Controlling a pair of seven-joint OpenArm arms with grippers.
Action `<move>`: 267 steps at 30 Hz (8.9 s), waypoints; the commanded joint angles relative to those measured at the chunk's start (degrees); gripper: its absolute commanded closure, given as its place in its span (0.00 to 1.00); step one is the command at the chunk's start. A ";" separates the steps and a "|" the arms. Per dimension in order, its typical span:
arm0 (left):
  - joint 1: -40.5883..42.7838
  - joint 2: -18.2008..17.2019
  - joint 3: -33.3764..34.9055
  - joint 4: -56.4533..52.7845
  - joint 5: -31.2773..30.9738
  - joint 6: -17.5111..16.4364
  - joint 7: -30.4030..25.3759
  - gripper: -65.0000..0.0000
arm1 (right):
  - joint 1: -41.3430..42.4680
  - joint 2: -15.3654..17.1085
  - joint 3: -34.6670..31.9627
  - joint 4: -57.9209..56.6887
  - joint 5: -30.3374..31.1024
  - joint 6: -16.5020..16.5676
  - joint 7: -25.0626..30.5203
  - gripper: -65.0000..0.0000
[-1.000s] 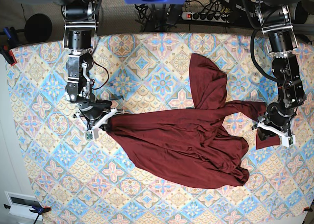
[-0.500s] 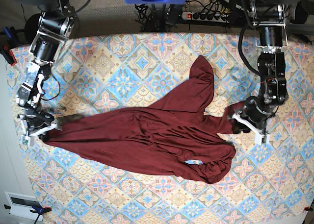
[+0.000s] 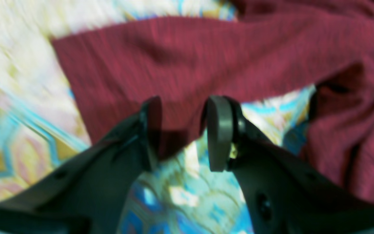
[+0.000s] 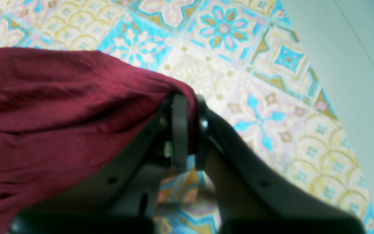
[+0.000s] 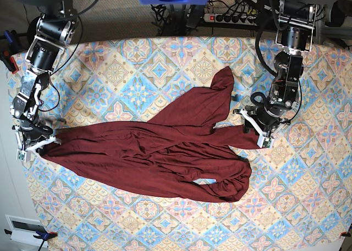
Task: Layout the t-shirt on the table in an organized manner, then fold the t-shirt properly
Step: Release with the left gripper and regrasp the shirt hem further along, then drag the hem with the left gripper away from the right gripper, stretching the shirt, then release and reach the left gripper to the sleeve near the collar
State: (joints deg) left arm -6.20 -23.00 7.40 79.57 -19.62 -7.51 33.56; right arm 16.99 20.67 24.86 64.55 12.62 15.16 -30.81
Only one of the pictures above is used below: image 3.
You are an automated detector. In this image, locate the dark red t-shirt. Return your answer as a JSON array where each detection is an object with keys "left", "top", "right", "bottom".
[{"left": 52, "top": 0, "right": 374, "bottom": 203}]

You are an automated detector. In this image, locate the patterned tablecloth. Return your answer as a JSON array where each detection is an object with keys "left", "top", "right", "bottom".
[{"left": 0, "top": 0, "right": 317, "bottom": 234}]

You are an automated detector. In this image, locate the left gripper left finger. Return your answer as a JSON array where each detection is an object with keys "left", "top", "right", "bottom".
[{"left": 0, "top": 96, "right": 162, "bottom": 234}]

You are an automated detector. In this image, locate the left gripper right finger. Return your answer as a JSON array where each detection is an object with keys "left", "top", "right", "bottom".
[{"left": 206, "top": 95, "right": 374, "bottom": 234}]

